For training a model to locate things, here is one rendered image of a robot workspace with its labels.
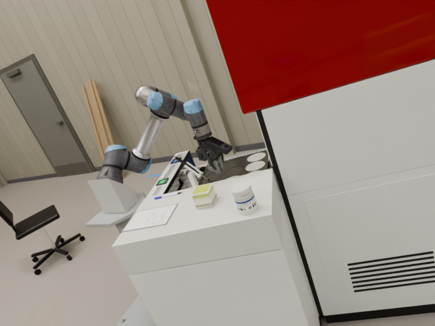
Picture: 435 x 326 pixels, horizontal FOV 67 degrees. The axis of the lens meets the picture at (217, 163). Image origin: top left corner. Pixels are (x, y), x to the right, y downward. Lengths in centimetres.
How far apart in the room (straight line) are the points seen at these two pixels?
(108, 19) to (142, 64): 70
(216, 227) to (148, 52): 372
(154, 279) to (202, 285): 19
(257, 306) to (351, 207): 57
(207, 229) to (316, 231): 59
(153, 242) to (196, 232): 17
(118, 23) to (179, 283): 397
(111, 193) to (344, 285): 130
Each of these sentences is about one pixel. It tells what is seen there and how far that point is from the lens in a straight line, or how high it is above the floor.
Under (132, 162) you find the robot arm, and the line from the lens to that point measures 200.
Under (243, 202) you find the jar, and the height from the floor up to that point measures 102.
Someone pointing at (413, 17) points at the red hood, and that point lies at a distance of 135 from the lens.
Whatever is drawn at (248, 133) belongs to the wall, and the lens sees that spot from 432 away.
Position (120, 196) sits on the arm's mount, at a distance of 193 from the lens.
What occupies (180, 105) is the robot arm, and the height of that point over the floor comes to 132.
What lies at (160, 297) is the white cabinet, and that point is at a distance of 146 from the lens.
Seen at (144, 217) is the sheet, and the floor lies 97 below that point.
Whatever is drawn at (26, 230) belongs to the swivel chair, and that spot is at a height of 47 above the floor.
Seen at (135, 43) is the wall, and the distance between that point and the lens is 475.
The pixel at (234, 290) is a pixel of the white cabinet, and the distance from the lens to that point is 135.
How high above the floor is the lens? 156
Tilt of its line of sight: 21 degrees down
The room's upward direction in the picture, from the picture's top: 21 degrees counter-clockwise
